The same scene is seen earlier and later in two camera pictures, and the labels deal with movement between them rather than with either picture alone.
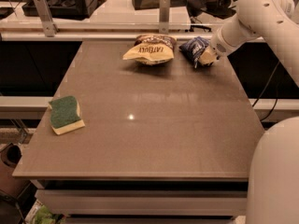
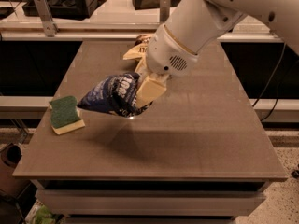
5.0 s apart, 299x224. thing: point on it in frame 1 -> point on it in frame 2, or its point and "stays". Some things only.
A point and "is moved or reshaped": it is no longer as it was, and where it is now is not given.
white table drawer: (145, 203) stays
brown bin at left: (9, 156) stays
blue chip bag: (193, 49) is moved or reshaped
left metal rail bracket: (49, 26) stays
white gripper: (219, 45) -> (166, 54)
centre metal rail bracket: (164, 12) stays
